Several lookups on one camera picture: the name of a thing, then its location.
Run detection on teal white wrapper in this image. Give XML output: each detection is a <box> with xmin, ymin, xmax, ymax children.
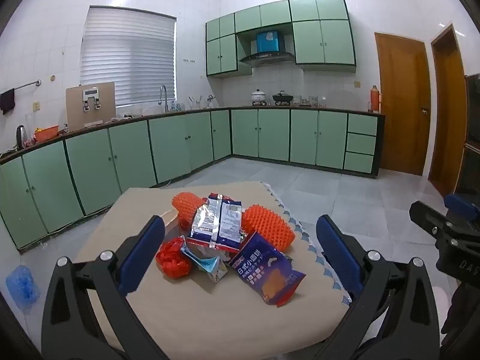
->
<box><xmin>181</xmin><ymin>235</ymin><xmax>230</xmax><ymax>282</ymax></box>

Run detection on blue snack packet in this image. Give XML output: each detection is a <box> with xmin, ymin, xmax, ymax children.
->
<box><xmin>228</xmin><ymin>231</ymin><xmax>306</xmax><ymax>308</ymax></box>

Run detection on row of glass jars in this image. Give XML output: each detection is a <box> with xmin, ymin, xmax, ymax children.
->
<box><xmin>293</xmin><ymin>94</ymin><xmax>328</xmax><ymax>107</ymax></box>

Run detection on beige tablecloth with scalloped trim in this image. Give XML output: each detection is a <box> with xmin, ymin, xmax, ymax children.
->
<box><xmin>71</xmin><ymin>181</ymin><xmax>353</xmax><ymax>360</ymax></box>

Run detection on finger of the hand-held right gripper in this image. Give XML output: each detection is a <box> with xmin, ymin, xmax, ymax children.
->
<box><xmin>409</xmin><ymin>200</ymin><xmax>467</xmax><ymax>248</ymax></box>
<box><xmin>444</xmin><ymin>193</ymin><xmax>480</xmax><ymax>229</ymax></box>

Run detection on dark hanging towel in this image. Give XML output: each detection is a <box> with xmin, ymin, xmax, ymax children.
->
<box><xmin>0</xmin><ymin>88</ymin><xmax>16</xmax><ymax>115</ymax></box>

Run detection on green base cabinets with countertop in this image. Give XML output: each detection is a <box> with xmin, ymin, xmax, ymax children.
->
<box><xmin>0</xmin><ymin>107</ymin><xmax>386</xmax><ymax>254</ymax></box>

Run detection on white window blind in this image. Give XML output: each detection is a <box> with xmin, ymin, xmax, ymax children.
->
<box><xmin>79</xmin><ymin>6</ymin><xmax>177</xmax><ymax>107</ymax></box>

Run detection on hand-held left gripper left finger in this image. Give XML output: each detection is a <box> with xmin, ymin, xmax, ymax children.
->
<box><xmin>41</xmin><ymin>214</ymin><xmax>166</xmax><ymax>360</ymax></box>

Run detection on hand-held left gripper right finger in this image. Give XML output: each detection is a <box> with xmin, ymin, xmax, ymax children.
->
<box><xmin>316</xmin><ymin>214</ymin><xmax>441</xmax><ymax>360</ymax></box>

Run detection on brown cardboard box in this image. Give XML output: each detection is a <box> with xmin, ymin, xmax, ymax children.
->
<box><xmin>65</xmin><ymin>82</ymin><xmax>117</xmax><ymax>132</ymax></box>

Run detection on black range hood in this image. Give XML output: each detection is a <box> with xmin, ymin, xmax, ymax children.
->
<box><xmin>240</xmin><ymin>52</ymin><xmax>296</xmax><ymax>68</ymax></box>

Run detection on metal towel rail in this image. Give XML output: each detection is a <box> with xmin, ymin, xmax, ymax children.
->
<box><xmin>13</xmin><ymin>79</ymin><xmax>42</xmax><ymax>91</ymax></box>

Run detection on green wall cabinets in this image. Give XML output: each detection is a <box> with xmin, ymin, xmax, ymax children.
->
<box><xmin>205</xmin><ymin>0</ymin><xmax>357</xmax><ymax>79</ymax></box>

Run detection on blue box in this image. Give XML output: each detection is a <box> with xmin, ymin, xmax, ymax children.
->
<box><xmin>256</xmin><ymin>30</ymin><xmax>282</xmax><ymax>53</ymax></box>

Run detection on wooden door with handle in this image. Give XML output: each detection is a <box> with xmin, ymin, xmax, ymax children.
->
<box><xmin>374</xmin><ymin>32</ymin><xmax>432</xmax><ymax>176</ymax></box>

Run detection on silver blue snack wrapper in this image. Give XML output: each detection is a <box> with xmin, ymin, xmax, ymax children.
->
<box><xmin>186</xmin><ymin>192</ymin><xmax>250</xmax><ymax>254</ymax></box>

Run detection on orange plastic basin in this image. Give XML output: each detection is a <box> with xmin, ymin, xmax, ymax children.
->
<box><xmin>34</xmin><ymin>125</ymin><xmax>61</xmax><ymax>143</ymax></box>

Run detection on red plastic bag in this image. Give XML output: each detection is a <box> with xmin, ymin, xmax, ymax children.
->
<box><xmin>155</xmin><ymin>236</ymin><xmax>193</xmax><ymax>279</ymax></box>

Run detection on orange foam fruit net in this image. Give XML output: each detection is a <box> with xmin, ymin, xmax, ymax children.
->
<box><xmin>171</xmin><ymin>192</ymin><xmax>209</xmax><ymax>230</ymax></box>
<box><xmin>242</xmin><ymin>204</ymin><xmax>297</xmax><ymax>253</ymax></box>

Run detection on blue plastic bag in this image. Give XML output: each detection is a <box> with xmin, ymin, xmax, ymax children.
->
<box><xmin>5</xmin><ymin>265</ymin><xmax>41</xmax><ymax>310</ymax></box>

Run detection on black appliance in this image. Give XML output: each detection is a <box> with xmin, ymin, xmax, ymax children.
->
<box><xmin>454</xmin><ymin>74</ymin><xmax>480</xmax><ymax>203</ymax></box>

